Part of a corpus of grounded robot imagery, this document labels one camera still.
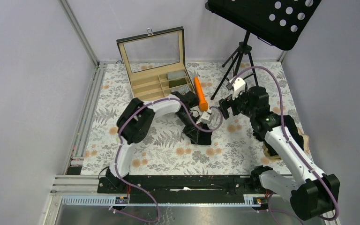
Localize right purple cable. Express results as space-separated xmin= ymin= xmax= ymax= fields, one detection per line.
xmin=226 ymin=66 xmax=340 ymax=225

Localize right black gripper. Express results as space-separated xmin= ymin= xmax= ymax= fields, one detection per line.
xmin=217 ymin=87 xmax=255 ymax=120

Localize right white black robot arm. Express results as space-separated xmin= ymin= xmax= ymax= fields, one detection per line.
xmin=219 ymin=87 xmax=340 ymax=221

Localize dark green rolled cloth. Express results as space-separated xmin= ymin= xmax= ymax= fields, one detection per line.
xmin=168 ymin=78 xmax=188 ymax=88

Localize floral tablecloth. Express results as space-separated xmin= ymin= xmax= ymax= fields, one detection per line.
xmin=81 ymin=62 xmax=302 ymax=175

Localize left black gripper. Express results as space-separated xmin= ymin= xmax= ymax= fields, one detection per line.
xmin=175 ymin=110 xmax=203 ymax=143

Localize grey striped underwear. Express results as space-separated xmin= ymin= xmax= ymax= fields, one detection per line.
xmin=171 ymin=85 xmax=191 ymax=94

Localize grey rolled cloth in box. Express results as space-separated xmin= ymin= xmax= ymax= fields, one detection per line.
xmin=166 ymin=70 xmax=187 ymax=80

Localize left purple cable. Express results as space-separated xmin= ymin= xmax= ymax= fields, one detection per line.
xmin=108 ymin=97 xmax=224 ymax=223

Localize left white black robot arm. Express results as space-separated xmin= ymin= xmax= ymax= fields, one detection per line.
xmin=105 ymin=91 xmax=211 ymax=193

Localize black clothing pile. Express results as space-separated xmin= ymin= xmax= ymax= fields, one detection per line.
xmin=250 ymin=113 xmax=305 ymax=158

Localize black music stand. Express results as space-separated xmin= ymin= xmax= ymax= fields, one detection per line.
xmin=205 ymin=0 xmax=320 ymax=87

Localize wooden compartment box glass lid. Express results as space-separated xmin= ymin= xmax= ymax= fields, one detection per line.
xmin=116 ymin=26 xmax=198 ymax=102

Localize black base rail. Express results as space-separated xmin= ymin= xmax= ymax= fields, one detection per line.
xmin=97 ymin=175 xmax=269 ymax=204

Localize orange cylinder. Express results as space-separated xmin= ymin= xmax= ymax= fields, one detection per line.
xmin=194 ymin=76 xmax=209 ymax=112

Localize beige garment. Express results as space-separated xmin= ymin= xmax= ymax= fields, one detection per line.
xmin=262 ymin=127 xmax=311 ymax=162

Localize black underwear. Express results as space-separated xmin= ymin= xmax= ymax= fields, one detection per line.
xmin=192 ymin=130 xmax=212 ymax=146

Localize purple cable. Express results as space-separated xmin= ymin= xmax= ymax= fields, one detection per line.
xmin=226 ymin=66 xmax=340 ymax=225
xmin=108 ymin=97 xmax=224 ymax=223

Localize aluminium frame rails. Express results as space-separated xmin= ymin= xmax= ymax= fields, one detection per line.
xmin=50 ymin=0 xmax=331 ymax=206

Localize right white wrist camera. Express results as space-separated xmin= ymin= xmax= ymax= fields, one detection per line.
xmin=227 ymin=77 xmax=247 ymax=100

